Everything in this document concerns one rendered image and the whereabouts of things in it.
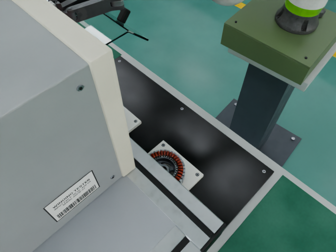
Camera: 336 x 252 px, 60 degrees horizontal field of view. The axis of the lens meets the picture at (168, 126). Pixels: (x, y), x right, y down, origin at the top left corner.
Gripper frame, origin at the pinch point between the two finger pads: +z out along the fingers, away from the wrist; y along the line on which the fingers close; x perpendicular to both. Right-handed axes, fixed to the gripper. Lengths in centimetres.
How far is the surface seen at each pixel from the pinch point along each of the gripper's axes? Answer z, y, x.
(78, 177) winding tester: 11.8, -28.6, 0.6
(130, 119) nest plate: -13.5, -1.1, -40.0
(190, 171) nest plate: -13.7, -24.9, -40.0
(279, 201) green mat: -25, -46, -43
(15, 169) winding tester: 15.6, -28.6, 7.9
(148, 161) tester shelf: 2.9, -29.3, -6.7
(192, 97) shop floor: -86, 33, -118
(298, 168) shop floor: -90, -44, -118
